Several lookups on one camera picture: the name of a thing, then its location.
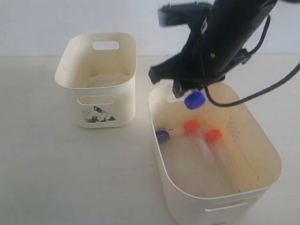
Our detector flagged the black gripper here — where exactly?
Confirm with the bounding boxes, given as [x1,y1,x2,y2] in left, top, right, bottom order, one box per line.
[149,35,211,99]

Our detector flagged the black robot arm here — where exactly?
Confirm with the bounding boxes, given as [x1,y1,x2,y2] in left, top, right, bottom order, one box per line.
[149,0,276,98]

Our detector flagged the blue cap tube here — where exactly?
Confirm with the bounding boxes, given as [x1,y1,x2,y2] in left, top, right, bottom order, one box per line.
[155,129,183,144]
[184,90,206,110]

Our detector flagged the black cable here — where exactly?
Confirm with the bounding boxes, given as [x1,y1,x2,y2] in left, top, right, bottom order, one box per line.
[201,14,300,107]

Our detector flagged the orange cap tube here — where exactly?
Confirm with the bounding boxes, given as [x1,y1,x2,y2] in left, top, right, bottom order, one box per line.
[184,120,211,161]
[205,129,234,187]

